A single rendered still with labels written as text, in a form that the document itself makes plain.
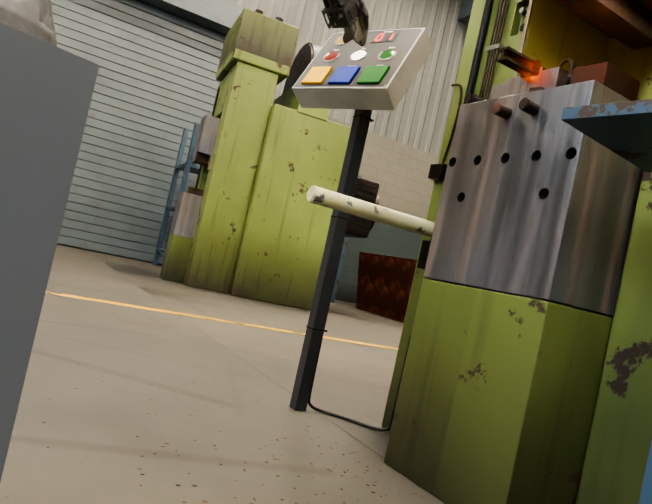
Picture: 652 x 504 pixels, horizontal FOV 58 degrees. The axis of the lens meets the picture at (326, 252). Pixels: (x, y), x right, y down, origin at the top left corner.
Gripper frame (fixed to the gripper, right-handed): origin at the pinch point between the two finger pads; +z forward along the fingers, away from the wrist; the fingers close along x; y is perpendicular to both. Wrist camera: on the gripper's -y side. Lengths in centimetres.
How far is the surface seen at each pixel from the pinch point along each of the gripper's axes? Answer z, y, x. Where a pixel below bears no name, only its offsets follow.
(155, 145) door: 335, -266, -623
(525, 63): 4.7, 5.4, 45.7
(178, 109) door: 318, -327, -611
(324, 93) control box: 13.1, 6.3, -15.1
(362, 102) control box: 16.3, 6.3, -2.9
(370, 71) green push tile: 10.3, 0.0, -1.2
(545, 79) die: 8, 7, 50
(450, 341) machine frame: 37, 63, 42
